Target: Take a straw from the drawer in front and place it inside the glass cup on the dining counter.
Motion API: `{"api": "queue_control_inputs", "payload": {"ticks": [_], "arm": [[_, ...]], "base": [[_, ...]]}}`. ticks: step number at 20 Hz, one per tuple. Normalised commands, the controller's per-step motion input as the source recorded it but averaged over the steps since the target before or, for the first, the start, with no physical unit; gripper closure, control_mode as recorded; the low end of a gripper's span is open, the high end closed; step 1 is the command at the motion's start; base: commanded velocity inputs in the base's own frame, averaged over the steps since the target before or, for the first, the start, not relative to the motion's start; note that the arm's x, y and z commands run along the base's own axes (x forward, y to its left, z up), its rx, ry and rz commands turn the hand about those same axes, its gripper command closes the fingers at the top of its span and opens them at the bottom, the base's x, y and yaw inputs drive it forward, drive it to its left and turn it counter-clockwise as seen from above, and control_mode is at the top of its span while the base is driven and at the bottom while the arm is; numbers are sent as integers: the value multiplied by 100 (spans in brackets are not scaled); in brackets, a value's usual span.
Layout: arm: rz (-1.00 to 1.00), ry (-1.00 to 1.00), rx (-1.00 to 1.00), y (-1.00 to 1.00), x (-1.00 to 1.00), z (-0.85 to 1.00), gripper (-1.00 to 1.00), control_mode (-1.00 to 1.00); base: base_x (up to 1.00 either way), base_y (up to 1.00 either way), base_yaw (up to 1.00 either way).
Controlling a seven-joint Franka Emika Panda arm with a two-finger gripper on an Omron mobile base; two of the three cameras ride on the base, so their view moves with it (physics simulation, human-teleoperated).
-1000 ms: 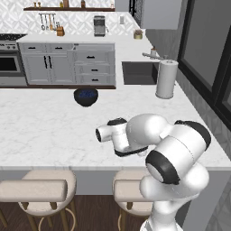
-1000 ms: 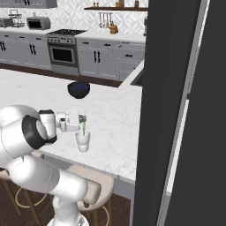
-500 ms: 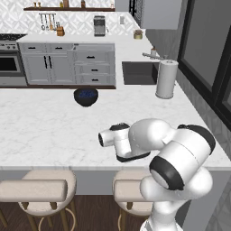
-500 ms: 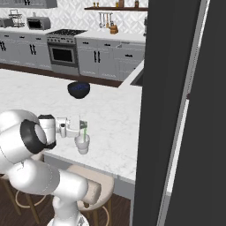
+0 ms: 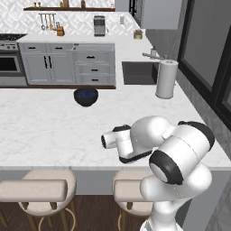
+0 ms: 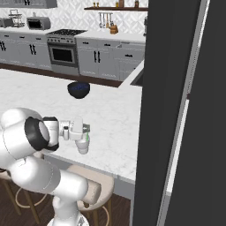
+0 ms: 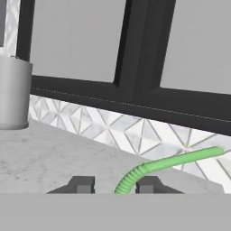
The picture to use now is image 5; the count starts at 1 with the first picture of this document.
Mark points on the brown jar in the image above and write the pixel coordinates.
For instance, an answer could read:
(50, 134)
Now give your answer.
(66, 3)

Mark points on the grey wall cupboard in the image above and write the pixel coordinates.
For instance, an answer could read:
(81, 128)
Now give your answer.
(162, 13)

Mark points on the potted plant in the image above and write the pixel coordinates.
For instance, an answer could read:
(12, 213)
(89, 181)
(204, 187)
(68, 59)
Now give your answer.
(138, 35)

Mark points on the dark blue bowl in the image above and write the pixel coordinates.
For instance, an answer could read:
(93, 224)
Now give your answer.
(86, 97)

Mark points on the dark sink basin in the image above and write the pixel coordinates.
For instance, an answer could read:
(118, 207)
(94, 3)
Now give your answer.
(140, 73)

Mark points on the dark framed window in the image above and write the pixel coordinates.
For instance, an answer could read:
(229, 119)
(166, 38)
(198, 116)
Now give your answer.
(207, 48)

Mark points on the beige bar stool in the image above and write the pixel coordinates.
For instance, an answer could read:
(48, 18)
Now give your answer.
(45, 188)
(127, 192)

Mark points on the grey cupboard run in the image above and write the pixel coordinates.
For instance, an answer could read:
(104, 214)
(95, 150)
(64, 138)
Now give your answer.
(45, 66)

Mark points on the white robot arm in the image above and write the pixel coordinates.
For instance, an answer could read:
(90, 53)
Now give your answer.
(183, 150)

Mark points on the grey open drawer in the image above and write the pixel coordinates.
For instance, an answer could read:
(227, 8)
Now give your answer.
(102, 57)

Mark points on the dark wooden wall shelf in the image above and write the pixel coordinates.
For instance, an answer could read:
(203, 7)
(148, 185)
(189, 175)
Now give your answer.
(69, 9)

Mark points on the brown bottle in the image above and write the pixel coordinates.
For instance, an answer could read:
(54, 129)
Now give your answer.
(83, 3)

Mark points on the wooden knife block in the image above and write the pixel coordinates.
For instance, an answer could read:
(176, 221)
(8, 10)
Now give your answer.
(60, 31)

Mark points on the grey coffee machine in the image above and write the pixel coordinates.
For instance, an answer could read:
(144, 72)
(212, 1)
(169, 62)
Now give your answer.
(99, 26)

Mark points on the steel oven with hob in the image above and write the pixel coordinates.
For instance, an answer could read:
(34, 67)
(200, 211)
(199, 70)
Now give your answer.
(10, 64)

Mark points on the rail with hanging tools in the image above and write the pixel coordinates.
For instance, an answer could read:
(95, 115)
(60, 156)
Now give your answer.
(47, 21)

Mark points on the white soap bottle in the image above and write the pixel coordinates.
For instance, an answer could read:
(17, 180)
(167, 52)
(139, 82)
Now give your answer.
(153, 52)

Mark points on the white paper towel roll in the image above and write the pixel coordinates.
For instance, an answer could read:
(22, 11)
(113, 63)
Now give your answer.
(165, 79)

